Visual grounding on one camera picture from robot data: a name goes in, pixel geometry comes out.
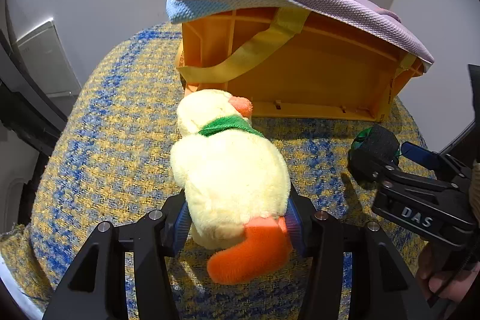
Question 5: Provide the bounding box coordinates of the yellow basket strap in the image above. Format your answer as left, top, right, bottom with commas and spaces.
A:
175, 6, 313, 85

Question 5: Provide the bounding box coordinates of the yellow blue woven mat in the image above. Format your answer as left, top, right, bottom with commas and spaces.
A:
0, 21, 436, 320

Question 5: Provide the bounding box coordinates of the orange plastic basket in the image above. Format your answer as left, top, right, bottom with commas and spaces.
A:
175, 7, 426, 122

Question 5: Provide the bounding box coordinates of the white wall vent panel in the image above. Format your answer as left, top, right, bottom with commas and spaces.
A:
14, 18, 80, 97

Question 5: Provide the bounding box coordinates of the person's right hand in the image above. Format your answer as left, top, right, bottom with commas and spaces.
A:
416, 243, 479, 304

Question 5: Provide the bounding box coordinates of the yellow plush duck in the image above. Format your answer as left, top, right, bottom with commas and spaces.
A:
170, 89, 292, 285

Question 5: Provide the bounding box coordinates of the black ball toy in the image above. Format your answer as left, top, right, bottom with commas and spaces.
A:
348, 124, 400, 166

